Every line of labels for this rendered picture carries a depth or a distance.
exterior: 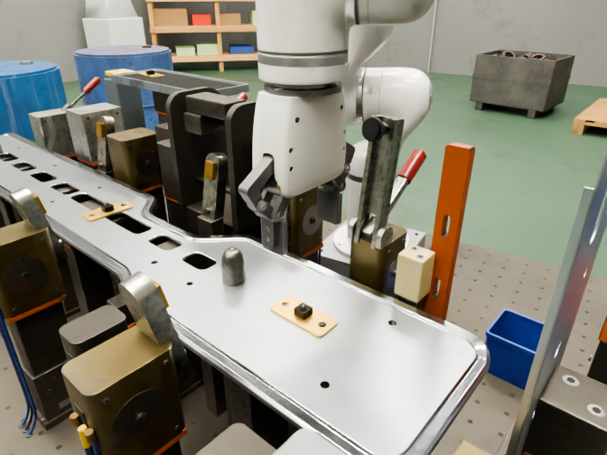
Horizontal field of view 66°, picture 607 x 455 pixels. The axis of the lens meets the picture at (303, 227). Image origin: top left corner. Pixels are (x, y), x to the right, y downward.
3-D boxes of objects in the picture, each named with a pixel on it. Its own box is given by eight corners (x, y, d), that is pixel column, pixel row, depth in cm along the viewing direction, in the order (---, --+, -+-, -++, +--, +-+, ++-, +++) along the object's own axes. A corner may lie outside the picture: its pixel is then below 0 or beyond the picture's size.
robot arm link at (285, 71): (302, 43, 48) (302, 73, 50) (238, 51, 43) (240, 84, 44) (368, 49, 44) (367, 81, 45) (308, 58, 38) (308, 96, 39)
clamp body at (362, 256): (337, 413, 81) (346, 234, 65) (368, 381, 88) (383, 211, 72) (368, 433, 77) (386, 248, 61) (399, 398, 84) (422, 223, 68)
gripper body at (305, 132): (307, 64, 50) (307, 163, 55) (236, 76, 43) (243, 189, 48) (366, 71, 45) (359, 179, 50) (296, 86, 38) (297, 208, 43)
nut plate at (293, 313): (267, 309, 58) (267, 301, 57) (288, 295, 61) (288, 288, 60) (320, 338, 53) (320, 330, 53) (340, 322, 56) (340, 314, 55)
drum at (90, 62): (163, 162, 414) (145, 41, 369) (203, 181, 371) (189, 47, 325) (87, 180, 374) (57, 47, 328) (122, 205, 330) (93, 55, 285)
